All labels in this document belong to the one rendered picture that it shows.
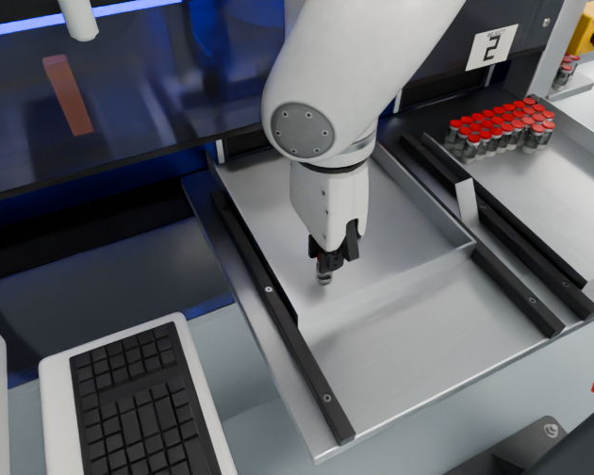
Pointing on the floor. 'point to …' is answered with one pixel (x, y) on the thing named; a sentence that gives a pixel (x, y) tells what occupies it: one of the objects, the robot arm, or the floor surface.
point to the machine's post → (543, 65)
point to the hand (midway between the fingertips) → (325, 250)
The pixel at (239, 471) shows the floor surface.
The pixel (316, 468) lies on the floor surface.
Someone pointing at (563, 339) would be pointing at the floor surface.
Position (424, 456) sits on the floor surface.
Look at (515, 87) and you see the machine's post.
